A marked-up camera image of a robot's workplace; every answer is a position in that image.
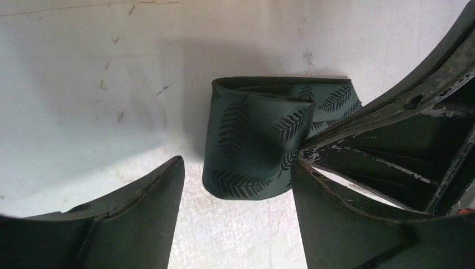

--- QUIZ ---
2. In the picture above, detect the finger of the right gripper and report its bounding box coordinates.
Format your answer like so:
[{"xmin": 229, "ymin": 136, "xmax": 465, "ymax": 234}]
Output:
[
  {"xmin": 300, "ymin": 111, "xmax": 474, "ymax": 216},
  {"xmin": 302, "ymin": 1, "xmax": 474, "ymax": 149}
]

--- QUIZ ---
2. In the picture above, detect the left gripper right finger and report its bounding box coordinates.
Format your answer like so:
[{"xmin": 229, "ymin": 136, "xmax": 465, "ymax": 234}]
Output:
[{"xmin": 291, "ymin": 161, "xmax": 474, "ymax": 268}]

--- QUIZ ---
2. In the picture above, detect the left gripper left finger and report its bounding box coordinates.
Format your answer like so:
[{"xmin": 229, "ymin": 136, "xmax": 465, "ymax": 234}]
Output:
[{"xmin": 1, "ymin": 156, "xmax": 185, "ymax": 268}]

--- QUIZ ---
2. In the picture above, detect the dark green leaf tie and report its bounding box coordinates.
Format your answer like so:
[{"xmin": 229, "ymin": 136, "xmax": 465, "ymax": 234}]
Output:
[{"xmin": 202, "ymin": 76, "xmax": 362, "ymax": 200}]

